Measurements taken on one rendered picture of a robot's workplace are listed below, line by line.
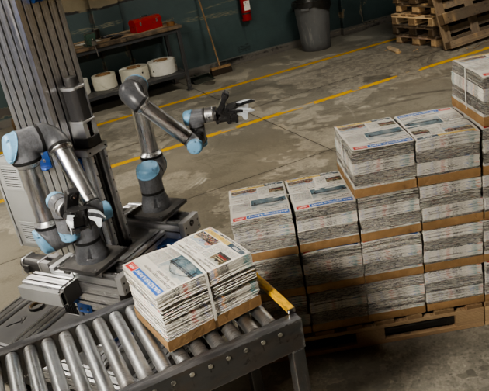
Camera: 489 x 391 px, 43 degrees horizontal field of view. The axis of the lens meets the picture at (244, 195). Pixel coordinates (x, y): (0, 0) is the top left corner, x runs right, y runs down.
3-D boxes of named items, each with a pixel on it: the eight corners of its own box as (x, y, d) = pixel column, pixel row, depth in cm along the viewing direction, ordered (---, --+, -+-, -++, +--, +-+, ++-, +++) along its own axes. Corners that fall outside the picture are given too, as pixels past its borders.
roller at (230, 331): (198, 287, 250) (195, 276, 248) (248, 347, 210) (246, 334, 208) (187, 292, 248) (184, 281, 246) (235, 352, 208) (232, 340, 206)
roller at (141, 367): (122, 317, 239) (119, 307, 237) (159, 386, 199) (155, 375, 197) (109, 323, 238) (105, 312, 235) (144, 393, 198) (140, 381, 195)
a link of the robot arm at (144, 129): (143, 185, 315) (116, 81, 293) (148, 174, 329) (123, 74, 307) (165, 181, 314) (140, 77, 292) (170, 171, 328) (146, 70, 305)
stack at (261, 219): (253, 321, 349) (227, 188, 315) (457, 285, 347) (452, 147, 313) (258, 366, 313) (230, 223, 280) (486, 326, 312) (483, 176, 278)
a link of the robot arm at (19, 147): (78, 246, 264) (40, 126, 241) (46, 261, 256) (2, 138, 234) (69, 237, 273) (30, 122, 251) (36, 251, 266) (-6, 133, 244)
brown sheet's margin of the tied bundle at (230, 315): (222, 275, 244) (220, 265, 243) (262, 303, 222) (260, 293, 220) (187, 292, 238) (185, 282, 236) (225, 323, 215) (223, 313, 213)
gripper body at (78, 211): (93, 230, 219) (80, 220, 228) (89, 207, 216) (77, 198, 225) (72, 235, 215) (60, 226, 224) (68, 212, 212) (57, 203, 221)
